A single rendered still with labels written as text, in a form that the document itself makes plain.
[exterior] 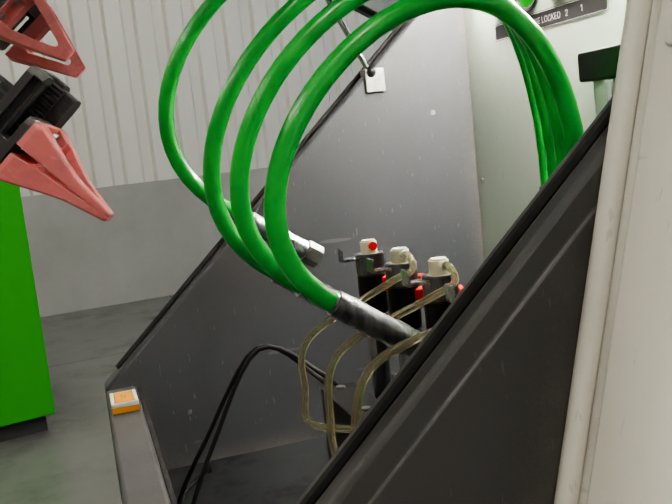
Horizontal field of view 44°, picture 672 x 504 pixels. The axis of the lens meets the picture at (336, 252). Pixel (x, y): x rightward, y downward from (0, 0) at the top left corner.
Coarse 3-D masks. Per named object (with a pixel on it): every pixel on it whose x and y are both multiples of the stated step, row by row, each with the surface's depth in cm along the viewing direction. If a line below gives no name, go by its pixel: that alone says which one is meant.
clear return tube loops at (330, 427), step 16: (384, 288) 68; (416, 304) 60; (352, 336) 59; (416, 336) 53; (304, 352) 66; (336, 352) 58; (384, 352) 52; (304, 368) 66; (368, 368) 52; (304, 384) 66; (304, 400) 66; (304, 416) 66; (352, 416) 52; (336, 448) 59
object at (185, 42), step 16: (208, 0) 73; (224, 0) 73; (192, 16) 73; (208, 16) 73; (192, 32) 72; (176, 48) 72; (176, 64) 72; (176, 80) 73; (528, 80) 83; (160, 96) 72; (528, 96) 84; (160, 112) 73; (160, 128) 73; (176, 144) 73; (176, 160) 73; (544, 160) 84; (192, 176) 74; (544, 176) 84; (192, 192) 74
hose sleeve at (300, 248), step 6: (258, 216) 76; (234, 222) 75; (258, 222) 76; (264, 222) 76; (258, 228) 76; (264, 228) 76; (264, 234) 76; (294, 234) 77; (294, 240) 77; (300, 240) 77; (306, 240) 78; (294, 246) 77; (300, 246) 77; (306, 246) 77; (300, 252) 77; (306, 252) 78
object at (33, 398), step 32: (0, 192) 371; (0, 224) 372; (0, 256) 373; (0, 288) 374; (32, 288) 381; (0, 320) 375; (32, 320) 382; (0, 352) 376; (32, 352) 383; (0, 384) 377; (32, 384) 384; (0, 416) 378; (32, 416) 385
